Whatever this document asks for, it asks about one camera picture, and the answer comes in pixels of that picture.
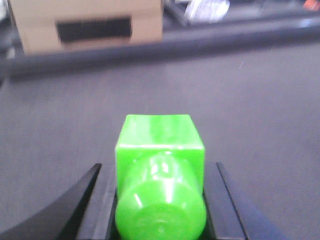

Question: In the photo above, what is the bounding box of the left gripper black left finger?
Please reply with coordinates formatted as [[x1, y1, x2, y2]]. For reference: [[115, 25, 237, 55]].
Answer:
[[0, 163, 118, 240]]

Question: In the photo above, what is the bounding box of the crumpled clear plastic bag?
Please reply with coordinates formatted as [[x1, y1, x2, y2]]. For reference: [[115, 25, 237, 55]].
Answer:
[[184, 0, 231, 23]]

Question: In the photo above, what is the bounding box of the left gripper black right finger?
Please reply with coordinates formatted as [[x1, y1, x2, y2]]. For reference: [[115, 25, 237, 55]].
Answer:
[[203, 162, 288, 240]]

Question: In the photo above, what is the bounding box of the green plastic block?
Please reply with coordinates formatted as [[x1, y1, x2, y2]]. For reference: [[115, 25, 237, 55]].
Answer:
[[115, 114, 207, 240]]

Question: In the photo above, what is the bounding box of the large cardboard box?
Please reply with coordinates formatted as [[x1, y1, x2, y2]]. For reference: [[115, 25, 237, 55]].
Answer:
[[8, 0, 163, 55]]

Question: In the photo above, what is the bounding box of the black conveyor side rail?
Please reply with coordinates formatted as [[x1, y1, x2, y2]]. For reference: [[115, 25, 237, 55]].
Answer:
[[0, 12, 320, 77]]

